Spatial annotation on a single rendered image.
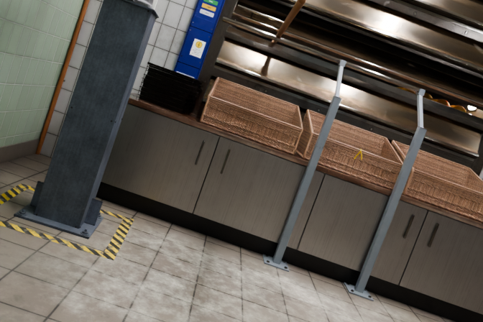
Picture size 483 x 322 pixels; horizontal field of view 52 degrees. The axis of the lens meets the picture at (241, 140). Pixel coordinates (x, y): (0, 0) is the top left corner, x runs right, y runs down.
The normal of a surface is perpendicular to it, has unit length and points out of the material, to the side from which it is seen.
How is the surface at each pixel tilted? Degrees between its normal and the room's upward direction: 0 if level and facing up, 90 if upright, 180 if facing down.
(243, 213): 90
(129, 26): 90
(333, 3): 70
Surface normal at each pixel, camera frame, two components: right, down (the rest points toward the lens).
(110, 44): 0.08, 0.11
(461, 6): 0.13, -0.23
